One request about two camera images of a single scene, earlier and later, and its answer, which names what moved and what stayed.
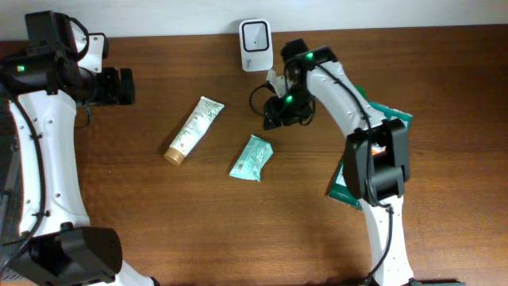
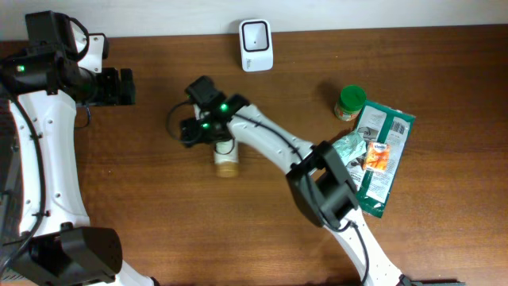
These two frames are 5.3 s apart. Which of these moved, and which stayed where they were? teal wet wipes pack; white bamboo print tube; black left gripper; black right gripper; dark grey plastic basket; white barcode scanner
Moved: teal wet wipes pack; black right gripper; white bamboo print tube
Stayed: white barcode scanner; dark grey plastic basket; black left gripper
